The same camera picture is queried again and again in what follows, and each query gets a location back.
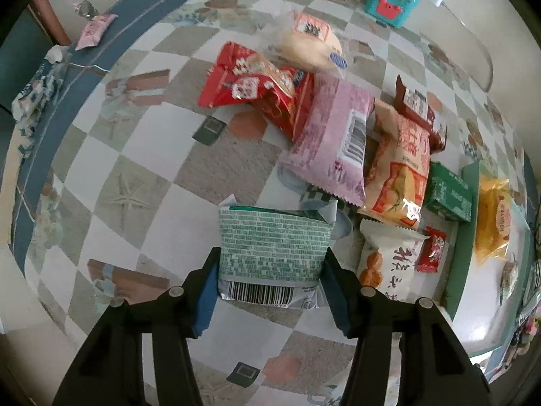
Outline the green white snack packet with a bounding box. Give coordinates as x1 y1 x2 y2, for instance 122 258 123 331
217 195 339 309

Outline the pink snack packet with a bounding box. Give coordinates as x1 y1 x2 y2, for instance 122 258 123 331
277 74 377 210

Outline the red snack packet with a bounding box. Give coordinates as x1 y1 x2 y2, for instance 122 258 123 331
198 41 280 108
249 65 315 141

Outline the bread in clear wrapper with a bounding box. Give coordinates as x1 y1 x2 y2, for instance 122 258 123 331
270 10 348 79

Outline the thin white cable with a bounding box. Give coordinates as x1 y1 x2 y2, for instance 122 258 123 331
440 0 494 93

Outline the orange chip packet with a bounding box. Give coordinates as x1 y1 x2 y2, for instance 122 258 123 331
357 100 432 227

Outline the brown wooden post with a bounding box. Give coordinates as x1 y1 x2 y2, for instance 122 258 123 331
29 0 72 47

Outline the teal box with red crab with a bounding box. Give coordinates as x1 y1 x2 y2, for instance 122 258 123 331
364 0 420 29

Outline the yellow snack packet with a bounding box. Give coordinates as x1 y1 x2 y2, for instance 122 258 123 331
473 175 513 267

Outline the crumpled printed plastic bag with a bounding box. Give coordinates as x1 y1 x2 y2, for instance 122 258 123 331
10 46 69 153

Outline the white cookie packet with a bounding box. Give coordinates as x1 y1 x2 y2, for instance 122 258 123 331
356 219 427 303

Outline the small red candy packet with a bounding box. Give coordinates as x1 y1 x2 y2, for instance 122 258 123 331
415 226 448 273

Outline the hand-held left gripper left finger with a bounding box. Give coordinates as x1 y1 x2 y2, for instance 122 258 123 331
51 246 222 406

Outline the small pink packet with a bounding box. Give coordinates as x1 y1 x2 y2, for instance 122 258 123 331
75 14 118 51

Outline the green box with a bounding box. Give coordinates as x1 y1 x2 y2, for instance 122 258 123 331
423 161 473 223

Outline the small grey object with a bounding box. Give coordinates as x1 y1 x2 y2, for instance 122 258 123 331
70 0 100 20

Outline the white tray with green rim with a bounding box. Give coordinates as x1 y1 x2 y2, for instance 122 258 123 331
440 161 533 356

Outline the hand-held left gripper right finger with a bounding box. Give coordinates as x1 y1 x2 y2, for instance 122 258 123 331
320 249 493 406

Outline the brown snack packet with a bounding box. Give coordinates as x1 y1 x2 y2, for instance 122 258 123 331
395 74 448 153

